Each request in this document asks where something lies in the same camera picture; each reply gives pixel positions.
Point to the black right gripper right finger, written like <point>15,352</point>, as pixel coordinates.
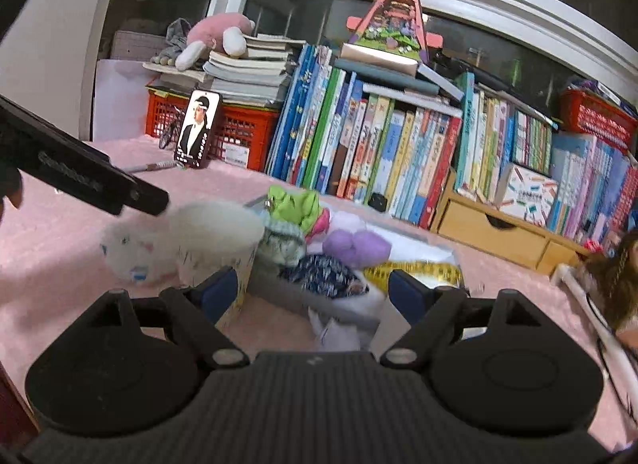
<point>413,347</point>

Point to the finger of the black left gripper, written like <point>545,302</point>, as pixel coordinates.
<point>145,197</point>

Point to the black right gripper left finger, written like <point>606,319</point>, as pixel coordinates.
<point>194,312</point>

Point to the yellow sequin pouch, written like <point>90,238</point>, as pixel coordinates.
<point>440,273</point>

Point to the white fluffy plush toy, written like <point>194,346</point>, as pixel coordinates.
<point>139,255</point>

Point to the purple fuzzy plush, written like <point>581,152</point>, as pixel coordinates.
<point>357,250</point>

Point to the white origami paper piece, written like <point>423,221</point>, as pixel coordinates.
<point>332,336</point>

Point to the green white striped cloth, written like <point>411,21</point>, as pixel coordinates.
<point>283,243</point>

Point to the pink red scrunchie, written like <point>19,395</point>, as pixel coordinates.
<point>321,225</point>

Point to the green scrunchie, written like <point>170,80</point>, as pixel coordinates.
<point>301,209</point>

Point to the paper cup with cat drawing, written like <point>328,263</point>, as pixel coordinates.
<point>399,315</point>

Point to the pen on table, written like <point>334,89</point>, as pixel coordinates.
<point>143,168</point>

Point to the paper cup with zigzag drawing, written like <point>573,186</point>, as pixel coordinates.
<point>210,235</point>

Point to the white grey shallow box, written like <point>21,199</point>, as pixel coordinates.
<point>358,309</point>

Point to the small toy bicycle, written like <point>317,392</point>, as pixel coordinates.
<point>170,132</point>

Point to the wooden drawer organizer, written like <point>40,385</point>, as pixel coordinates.
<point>484,228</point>

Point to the smartphone showing picture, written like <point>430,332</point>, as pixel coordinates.
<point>196,134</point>

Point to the red plastic crate left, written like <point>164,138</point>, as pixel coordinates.
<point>242,136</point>

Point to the navy floral fabric pouch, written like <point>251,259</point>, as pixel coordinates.
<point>326,276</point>

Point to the white patterned cardboard box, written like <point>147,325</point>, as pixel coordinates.
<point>525,195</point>

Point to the stack of grey books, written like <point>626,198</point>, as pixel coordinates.
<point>260,78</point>

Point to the pink white plush toy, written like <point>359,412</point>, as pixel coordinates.
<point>225,33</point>

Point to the brown haired doll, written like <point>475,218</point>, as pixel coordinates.
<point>612,284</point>

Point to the row of upright books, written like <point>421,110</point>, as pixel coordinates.
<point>367,134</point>

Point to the row of books right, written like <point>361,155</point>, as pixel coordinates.
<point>597,184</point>

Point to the red basket on books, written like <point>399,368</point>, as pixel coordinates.
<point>586,113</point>

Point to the triangular diorama house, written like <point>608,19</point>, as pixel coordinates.
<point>391,35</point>

